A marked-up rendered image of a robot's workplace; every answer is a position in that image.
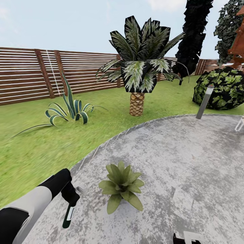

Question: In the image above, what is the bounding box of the insectifuge atomizer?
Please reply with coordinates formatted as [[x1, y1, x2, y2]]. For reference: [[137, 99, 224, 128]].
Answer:
[[62, 204, 75, 229]]

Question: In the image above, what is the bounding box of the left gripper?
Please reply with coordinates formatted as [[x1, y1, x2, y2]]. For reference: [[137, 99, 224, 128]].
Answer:
[[62, 186, 80, 206]]

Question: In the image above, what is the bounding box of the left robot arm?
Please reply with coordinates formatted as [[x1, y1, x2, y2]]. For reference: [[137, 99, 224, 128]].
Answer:
[[0, 168, 87, 244]]

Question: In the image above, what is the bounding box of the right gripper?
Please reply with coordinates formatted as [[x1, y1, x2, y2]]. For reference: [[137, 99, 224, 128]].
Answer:
[[173, 233, 200, 244]]

